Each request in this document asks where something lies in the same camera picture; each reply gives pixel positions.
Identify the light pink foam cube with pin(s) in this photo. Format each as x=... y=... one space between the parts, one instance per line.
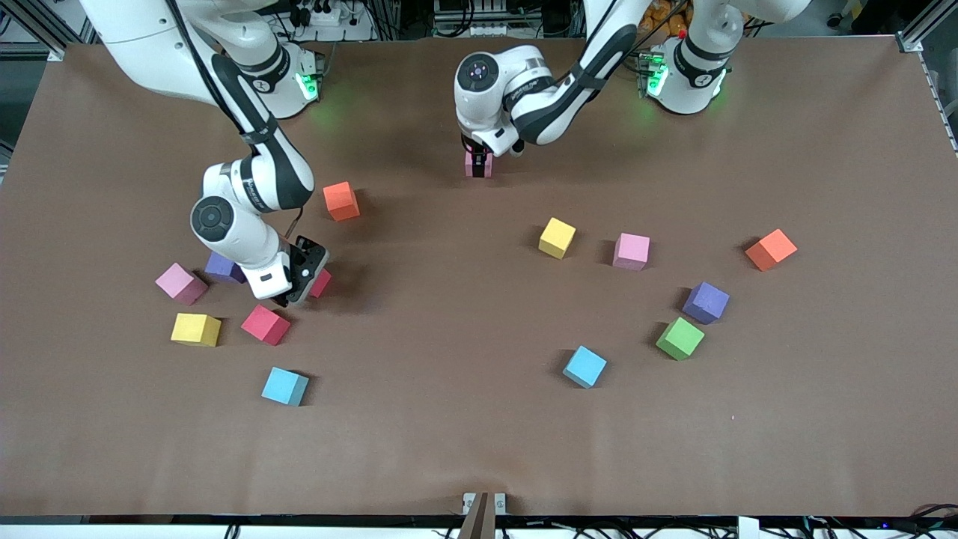
x=488 y=166
x=631 y=249
x=178 y=281

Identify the orange foam cube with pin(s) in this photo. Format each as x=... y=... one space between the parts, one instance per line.
x=340 y=198
x=771 y=248

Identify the deep pink foam cube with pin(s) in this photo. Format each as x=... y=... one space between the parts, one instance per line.
x=263 y=323
x=323 y=284

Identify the cyan foam cube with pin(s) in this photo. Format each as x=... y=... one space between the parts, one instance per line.
x=584 y=365
x=283 y=385

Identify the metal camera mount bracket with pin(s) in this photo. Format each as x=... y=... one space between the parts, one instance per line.
x=483 y=516

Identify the right white Franka arm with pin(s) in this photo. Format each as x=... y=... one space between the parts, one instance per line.
x=224 y=221

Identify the purple foam cube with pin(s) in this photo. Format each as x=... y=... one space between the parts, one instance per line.
x=221 y=268
x=706 y=301

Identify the left white Franka arm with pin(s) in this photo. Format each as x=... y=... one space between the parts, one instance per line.
x=479 y=75

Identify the white table edge strip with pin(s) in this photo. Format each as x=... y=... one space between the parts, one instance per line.
x=150 y=531

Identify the yellow foam cube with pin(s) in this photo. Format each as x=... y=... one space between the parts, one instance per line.
x=193 y=328
x=556 y=236

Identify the orange snack bags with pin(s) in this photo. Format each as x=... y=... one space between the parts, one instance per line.
x=666 y=22

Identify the green foam cube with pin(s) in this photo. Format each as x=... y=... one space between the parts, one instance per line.
x=679 y=337

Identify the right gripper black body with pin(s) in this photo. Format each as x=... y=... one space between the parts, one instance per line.
x=307 y=260

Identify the metal equipment rack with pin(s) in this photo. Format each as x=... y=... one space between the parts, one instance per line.
x=479 y=30

